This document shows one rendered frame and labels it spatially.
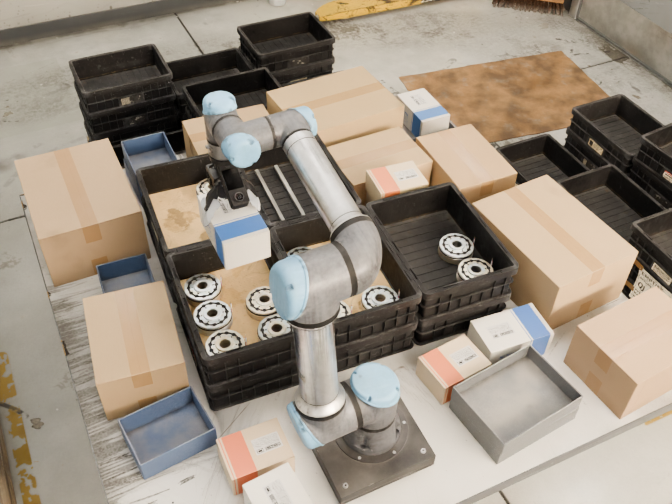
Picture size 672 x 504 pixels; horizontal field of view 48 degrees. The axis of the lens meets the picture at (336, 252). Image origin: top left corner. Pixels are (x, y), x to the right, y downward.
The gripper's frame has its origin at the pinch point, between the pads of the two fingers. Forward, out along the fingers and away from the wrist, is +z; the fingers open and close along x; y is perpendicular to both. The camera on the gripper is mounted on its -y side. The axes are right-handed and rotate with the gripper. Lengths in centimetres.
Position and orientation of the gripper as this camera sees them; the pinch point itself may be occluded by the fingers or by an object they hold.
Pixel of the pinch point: (233, 220)
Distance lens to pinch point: 195.4
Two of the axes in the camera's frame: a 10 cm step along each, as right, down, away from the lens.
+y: -4.3, -6.3, 6.4
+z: -0.2, 7.2, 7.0
